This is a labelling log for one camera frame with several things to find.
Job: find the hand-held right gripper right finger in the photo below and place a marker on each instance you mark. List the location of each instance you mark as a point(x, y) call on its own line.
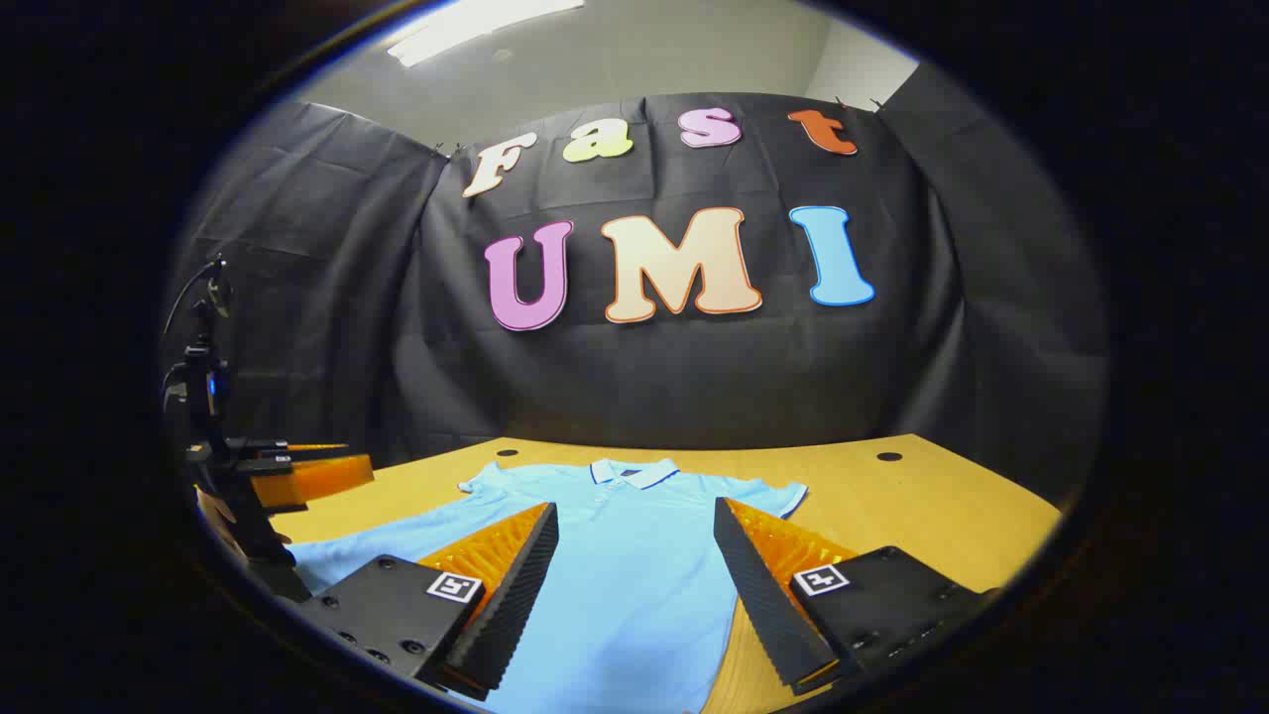
point(758, 595)

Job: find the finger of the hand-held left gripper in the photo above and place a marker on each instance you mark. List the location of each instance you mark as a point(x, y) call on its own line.
point(297, 452)
point(317, 481)

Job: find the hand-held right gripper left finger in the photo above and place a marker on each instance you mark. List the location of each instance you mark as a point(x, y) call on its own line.
point(516, 595)

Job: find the light blue T-shirt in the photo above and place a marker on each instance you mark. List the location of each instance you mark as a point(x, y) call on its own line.
point(634, 555)

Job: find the black backdrop cloth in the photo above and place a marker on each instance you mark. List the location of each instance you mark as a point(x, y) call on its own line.
point(694, 387)

